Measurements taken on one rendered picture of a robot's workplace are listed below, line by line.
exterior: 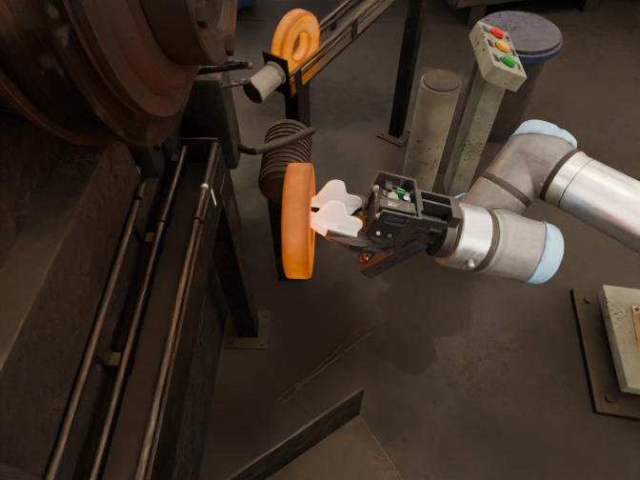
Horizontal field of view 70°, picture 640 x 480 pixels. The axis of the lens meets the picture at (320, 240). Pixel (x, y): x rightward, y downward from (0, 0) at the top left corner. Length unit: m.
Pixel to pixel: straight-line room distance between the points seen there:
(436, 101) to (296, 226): 0.96
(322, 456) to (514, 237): 0.40
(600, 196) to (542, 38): 1.29
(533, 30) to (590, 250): 0.84
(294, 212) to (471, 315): 1.08
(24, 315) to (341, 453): 0.44
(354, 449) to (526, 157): 0.51
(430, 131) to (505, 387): 0.80
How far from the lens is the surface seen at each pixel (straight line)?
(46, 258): 0.62
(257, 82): 1.12
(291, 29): 1.16
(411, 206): 0.59
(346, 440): 0.72
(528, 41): 1.95
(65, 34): 0.46
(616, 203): 0.75
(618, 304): 1.62
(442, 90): 1.43
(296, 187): 0.56
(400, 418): 1.38
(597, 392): 1.57
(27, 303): 0.59
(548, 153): 0.78
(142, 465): 0.67
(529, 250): 0.67
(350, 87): 2.34
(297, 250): 0.56
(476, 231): 0.63
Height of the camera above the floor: 1.30
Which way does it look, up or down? 53 degrees down
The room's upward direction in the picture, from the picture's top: straight up
